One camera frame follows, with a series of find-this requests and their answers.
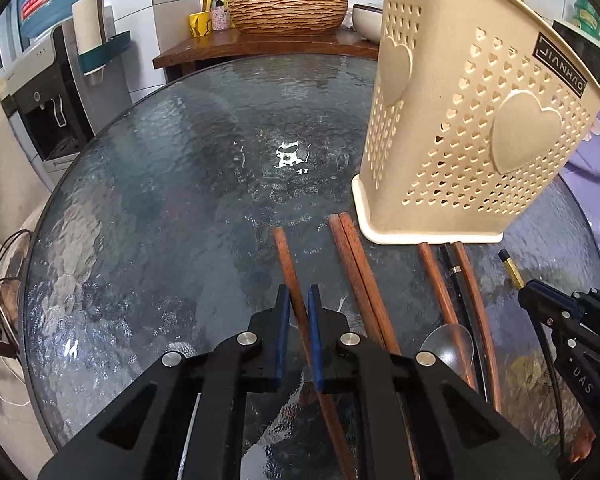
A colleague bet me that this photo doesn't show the white teal cup dispenser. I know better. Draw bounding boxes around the white teal cup dispenser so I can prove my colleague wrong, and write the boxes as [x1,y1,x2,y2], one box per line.
[71,0,132,86]

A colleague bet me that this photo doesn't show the white microwave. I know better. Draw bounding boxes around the white microwave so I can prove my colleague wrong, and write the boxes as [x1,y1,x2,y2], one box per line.
[552,20,600,117]

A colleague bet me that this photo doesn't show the white pan with lid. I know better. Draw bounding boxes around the white pan with lid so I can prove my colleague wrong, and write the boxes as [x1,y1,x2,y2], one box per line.
[352,3,384,44]

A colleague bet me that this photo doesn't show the black cable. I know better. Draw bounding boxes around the black cable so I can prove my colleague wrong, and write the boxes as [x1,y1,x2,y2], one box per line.
[532,310,568,467]

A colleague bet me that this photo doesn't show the wooden counter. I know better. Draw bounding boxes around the wooden counter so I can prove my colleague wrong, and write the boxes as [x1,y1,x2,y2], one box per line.
[152,27,381,83]

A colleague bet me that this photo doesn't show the black wire frame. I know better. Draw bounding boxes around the black wire frame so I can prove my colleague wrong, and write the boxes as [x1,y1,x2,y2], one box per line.
[0,229,34,361]

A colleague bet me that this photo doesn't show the beige perforated utensil basket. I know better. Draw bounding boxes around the beige perforated utensil basket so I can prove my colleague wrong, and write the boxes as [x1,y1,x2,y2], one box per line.
[351,0,600,246]

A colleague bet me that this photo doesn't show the woven pattern wash basin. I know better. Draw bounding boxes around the woven pattern wash basin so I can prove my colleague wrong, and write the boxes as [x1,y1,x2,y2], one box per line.
[226,0,349,36]

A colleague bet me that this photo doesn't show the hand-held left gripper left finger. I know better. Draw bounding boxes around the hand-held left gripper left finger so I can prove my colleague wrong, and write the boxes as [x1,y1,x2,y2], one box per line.
[37,284,293,480]

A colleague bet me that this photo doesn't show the person's right hand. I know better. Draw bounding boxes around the person's right hand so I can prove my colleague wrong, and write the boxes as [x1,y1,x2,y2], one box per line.
[569,422,597,463]

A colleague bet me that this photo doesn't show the black chopstick with gold tip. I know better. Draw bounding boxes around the black chopstick with gold tip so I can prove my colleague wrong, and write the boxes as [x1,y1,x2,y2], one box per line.
[499,248,527,290]

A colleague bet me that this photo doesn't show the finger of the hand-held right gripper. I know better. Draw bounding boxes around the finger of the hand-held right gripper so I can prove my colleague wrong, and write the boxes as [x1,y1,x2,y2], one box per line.
[518,280,585,326]
[572,287,600,346]

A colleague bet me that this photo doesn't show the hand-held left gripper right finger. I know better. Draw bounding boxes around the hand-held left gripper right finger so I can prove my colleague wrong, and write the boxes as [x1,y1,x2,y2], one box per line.
[307,284,561,480]

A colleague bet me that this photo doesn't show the water dispenser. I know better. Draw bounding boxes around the water dispenser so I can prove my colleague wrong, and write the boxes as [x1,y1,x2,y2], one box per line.
[0,25,97,167]

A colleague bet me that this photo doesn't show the pink patterned bottle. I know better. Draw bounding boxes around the pink patterned bottle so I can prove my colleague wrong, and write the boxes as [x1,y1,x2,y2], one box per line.
[211,0,231,32]

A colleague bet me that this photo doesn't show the metal spoon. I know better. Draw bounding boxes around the metal spoon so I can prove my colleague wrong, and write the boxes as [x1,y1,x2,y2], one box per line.
[419,323,475,378]

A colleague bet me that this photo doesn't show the black chopstick with silver band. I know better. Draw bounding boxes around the black chopstick with silver band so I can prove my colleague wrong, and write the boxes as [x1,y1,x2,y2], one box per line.
[442,243,496,406]

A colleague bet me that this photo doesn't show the yellow cup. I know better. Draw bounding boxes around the yellow cup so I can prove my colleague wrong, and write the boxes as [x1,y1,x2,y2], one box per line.
[188,10,214,38]

